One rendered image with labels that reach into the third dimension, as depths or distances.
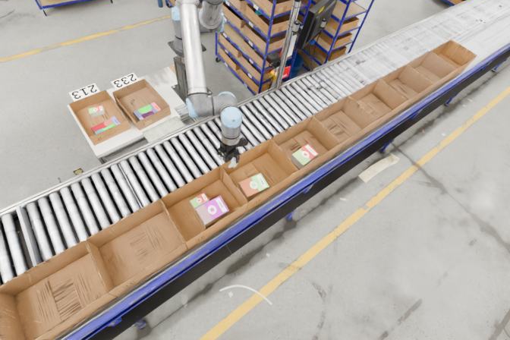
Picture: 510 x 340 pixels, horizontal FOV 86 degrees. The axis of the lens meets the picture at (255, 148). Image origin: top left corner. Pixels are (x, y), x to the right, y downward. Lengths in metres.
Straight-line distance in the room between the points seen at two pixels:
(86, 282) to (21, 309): 0.28
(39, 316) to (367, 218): 2.56
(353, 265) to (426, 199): 1.16
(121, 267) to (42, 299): 0.36
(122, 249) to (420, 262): 2.53
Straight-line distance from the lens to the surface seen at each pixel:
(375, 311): 2.81
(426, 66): 3.30
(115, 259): 1.74
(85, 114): 2.50
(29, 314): 1.84
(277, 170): 1.89
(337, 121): 2.30
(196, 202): 1.71
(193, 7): 1.45
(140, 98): 2.49
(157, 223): 1.74
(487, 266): 3.56
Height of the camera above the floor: 2.50
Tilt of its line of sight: 55 degrees down
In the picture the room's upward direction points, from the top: 11 degrees clockwise
